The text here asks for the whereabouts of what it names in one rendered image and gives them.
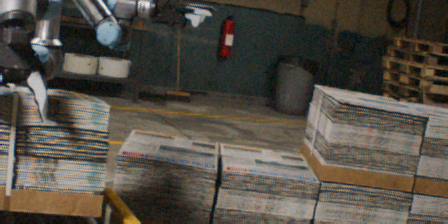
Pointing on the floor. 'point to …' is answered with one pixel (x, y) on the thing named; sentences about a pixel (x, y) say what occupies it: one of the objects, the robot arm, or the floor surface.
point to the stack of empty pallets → (433, 63)
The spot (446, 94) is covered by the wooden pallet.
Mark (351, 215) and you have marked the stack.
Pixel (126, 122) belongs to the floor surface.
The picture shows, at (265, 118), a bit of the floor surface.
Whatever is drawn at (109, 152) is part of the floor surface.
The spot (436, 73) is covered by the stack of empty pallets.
